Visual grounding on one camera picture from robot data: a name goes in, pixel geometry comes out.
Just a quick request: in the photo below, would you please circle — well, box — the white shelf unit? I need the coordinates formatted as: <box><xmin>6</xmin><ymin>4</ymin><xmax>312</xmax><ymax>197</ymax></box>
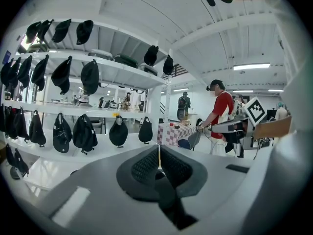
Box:
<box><xmin>0</xmin><ymin>18</ymin><xmax>177</xmax><ymax>195</ymax></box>

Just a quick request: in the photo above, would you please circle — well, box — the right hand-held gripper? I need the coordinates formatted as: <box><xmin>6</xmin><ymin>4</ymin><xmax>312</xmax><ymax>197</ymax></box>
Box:
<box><xmin>211</xmin><ymin>96</ymin><xmax>268</xmax><ymax>150</ymax></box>

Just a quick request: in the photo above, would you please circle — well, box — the person's right forearm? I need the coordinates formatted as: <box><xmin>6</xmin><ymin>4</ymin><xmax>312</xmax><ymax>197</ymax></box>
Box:
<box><xmin>253</xmin><ymin>116</ymin><xmax>293</xmax><ymax>140</ymax></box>

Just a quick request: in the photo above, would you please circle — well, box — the dark blue chair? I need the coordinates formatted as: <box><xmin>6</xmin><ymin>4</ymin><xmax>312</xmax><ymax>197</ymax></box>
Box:
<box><xmin>178</xmin><ymin>130</ymin><xmax>203</xmax><ymax>151</ymax></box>

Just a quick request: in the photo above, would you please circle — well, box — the dark green case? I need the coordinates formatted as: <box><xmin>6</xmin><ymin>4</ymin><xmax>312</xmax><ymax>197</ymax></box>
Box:
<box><xmin>113</xmin><ymin>54</ymin><xmax>140</xmax><ymax>68</ymax></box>

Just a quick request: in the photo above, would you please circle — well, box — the table with red checked cloth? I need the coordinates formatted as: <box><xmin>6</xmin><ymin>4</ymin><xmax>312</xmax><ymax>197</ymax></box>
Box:
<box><xmin>157</xmin><ymin>122</ymin><xmax>199</xmax><ymax>147</ymax></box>

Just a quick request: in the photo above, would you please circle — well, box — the white case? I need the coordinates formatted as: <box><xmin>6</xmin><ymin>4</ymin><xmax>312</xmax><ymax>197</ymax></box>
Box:
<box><xmin>88</xmin><ymin>49</ymin><xmax>114</xmax><ymax>61</ymax></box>

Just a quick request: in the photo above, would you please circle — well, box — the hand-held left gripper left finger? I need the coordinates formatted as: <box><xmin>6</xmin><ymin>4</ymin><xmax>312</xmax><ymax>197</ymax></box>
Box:
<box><xmin>36</xmin><ymin>144</ymin><xmax>183</xmax><ymax>235</ymax></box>

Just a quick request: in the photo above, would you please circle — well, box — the person's beige shirt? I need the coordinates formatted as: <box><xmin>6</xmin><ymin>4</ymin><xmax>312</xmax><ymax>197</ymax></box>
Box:
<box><xmin>244</xmin><ymin>0</ymin><xmax>313</xmax><ymax>232</ymax></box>

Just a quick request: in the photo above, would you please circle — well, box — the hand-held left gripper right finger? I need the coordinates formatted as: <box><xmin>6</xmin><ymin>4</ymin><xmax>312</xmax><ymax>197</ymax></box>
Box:
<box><xmin>160</xmin><ymin>144</ymin><xmax>260</xmax><ymax>235</ymax></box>

